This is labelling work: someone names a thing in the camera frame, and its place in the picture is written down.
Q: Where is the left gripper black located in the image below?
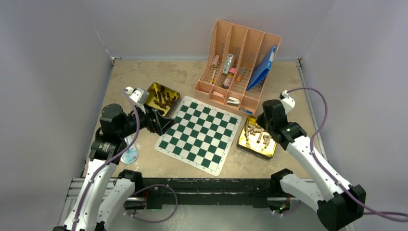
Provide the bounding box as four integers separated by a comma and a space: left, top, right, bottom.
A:
117, 102, 176, 138

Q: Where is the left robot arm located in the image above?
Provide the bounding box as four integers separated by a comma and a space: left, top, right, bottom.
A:
53, 103, 176, 231

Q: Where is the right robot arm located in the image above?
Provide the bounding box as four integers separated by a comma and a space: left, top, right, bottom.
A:
256, 96, 366, 231

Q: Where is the gold tin with dark pieces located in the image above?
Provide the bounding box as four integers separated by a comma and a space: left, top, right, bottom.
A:
146, 82, 181, 116

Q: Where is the gold tin with white pieces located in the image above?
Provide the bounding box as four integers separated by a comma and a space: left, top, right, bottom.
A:
236, 115, 277, 161

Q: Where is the green white chess board mat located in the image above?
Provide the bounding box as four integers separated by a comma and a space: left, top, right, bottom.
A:
155, 96, 242, 176

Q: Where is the blue grey stamp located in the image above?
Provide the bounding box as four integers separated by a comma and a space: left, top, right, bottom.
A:
240, 107, 253, 115

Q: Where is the white stapler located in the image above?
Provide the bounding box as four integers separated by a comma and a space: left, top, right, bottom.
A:
226, 97, 241, 106

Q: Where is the white blue round disc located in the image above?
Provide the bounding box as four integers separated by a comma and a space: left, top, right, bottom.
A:
121, 142, 139, 165

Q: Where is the blue folder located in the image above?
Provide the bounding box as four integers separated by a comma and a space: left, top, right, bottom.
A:
246, 46, 277, 91

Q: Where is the pink capped bottle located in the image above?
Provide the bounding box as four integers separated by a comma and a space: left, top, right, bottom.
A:
221, 68, 236, 89

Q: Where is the pink desk organizer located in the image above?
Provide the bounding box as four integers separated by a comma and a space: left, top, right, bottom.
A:
194, 20, 281, 115

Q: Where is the grey box in organizer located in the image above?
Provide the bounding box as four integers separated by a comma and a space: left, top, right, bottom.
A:
222, 53, 235, 75

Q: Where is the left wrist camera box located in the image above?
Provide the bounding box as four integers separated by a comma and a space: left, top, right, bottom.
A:
125, 87, 150, 108

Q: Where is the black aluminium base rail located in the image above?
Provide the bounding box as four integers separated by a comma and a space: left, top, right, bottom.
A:
126, 178, 286, 209

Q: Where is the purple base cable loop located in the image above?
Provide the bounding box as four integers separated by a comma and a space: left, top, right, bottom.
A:
122, 184, 179, 224

